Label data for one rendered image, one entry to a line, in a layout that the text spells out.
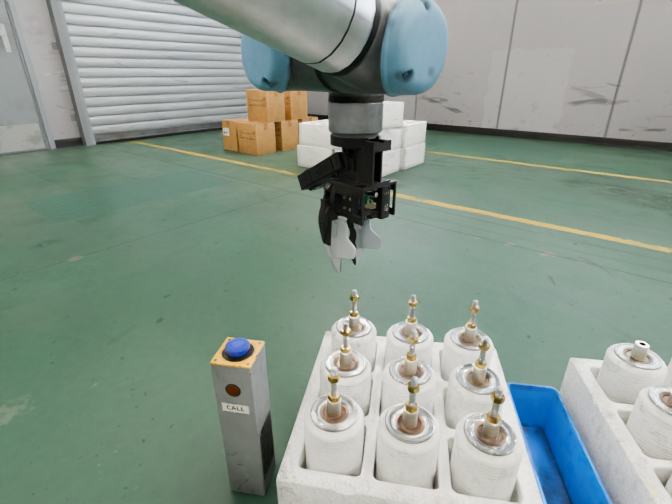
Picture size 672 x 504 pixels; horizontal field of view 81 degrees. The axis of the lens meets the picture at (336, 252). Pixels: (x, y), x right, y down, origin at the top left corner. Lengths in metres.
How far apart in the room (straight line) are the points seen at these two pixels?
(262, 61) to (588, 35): 5.20
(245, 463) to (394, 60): 0.71
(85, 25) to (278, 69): 5.09
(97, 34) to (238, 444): 5.08
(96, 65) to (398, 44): 5.20
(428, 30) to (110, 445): 0.99
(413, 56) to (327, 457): 0.55
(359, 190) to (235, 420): 0.46
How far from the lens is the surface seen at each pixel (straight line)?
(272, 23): 0.31
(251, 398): 0.71
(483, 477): 0.68
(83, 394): 1.24
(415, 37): 0.36
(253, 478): 0.87
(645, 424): 0.87
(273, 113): 4.19
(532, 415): 1.06
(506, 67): 5.74
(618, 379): 0.95
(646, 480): 0.84
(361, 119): 0.54
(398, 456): 0.66
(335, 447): 0.66
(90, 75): 5.44
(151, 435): 1.06
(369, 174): 0.54
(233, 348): 0.69
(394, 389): 0.73
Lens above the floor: 0.74
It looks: 24 degrees down
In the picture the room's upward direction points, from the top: straight up
